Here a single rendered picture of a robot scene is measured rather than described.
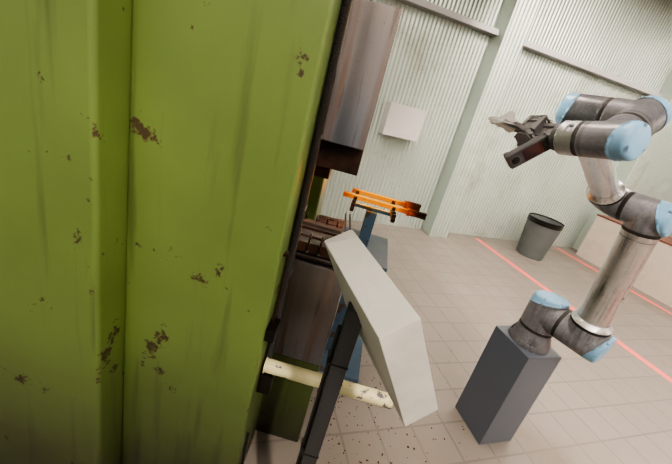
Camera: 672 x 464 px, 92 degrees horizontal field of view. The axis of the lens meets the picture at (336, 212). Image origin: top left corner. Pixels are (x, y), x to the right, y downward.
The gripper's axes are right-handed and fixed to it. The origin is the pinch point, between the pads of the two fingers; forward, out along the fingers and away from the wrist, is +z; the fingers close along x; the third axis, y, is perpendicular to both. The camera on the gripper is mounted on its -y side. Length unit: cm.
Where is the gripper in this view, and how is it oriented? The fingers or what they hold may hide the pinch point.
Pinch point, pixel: (494, 138)
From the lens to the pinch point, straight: 118.8
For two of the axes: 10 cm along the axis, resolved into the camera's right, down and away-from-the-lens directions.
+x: -5.6, -6.8, -4.8
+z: -4.3, -2.6, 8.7
